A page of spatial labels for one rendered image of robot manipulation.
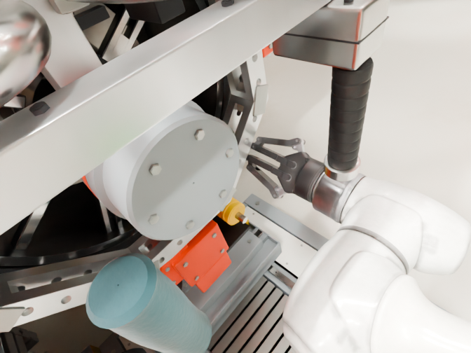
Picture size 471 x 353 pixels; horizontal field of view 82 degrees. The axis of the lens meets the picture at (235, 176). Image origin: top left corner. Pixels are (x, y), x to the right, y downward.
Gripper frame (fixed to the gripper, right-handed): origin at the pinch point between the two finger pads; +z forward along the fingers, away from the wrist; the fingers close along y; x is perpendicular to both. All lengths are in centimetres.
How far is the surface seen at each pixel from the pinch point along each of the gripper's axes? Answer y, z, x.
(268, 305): -50, -9, -31
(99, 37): 10.9, 15.1, 26.9
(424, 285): -26, -44, -64
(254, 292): -50, -3, -31
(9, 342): -79, 37, 26
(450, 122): 35, -23, -125
